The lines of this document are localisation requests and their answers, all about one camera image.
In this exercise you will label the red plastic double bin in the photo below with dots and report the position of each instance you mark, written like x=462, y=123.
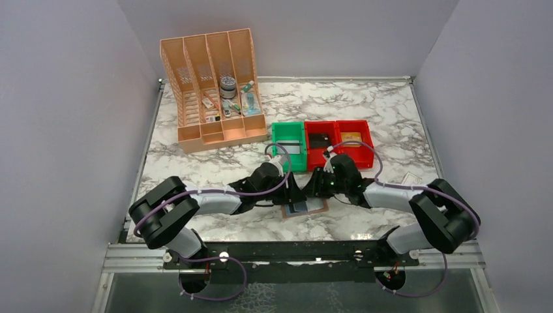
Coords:
x=363, y=157

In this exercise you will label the grey card in green bin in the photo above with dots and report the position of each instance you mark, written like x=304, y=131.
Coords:
x=292, y=147

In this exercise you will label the green white glue tube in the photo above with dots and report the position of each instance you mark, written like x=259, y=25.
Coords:
x=246, y=88

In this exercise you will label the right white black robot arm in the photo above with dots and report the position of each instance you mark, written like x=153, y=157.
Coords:
x=444, y=219

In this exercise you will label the black metal base rail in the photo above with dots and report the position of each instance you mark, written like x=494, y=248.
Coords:
x=365, y=253

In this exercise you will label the green plastic bin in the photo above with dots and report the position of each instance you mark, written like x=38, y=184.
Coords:
x=291, y=137

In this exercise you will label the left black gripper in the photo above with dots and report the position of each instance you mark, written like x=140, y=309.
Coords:
x=287, y=188

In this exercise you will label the red white small packet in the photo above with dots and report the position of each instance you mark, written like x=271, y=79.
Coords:
x=210, y=103

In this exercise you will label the black wallet in bin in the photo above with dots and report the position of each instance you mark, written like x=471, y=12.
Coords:
x=319, y=140

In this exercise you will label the orange plastic file organizer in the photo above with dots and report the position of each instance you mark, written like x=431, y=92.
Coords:
x=194, y=66

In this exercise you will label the green marker pen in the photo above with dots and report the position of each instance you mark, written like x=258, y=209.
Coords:
x=234, y=107

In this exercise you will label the small round tin can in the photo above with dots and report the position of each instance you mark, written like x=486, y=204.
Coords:
x=227, y=87

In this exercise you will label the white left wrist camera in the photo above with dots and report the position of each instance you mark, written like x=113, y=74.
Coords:
x=281, y=164

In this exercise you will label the gold card box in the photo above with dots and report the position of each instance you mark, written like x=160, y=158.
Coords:
x=352, y=139

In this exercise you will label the small red white box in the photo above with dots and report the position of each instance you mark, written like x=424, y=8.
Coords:
x=411, y=179

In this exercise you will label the blue packaged item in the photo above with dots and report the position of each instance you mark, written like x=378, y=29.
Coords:
x=250, y=104

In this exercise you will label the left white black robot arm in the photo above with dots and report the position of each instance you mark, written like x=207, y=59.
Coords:
x=161, y=215

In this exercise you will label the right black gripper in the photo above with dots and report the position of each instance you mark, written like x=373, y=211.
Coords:
x=314, y=186

